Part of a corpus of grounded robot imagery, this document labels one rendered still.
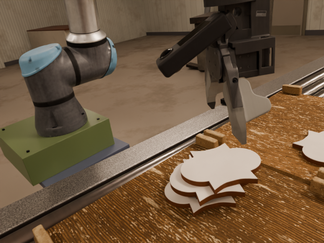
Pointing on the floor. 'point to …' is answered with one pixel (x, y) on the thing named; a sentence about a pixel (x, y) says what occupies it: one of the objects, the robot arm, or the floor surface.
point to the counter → (48, 35)
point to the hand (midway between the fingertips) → (221, 125)
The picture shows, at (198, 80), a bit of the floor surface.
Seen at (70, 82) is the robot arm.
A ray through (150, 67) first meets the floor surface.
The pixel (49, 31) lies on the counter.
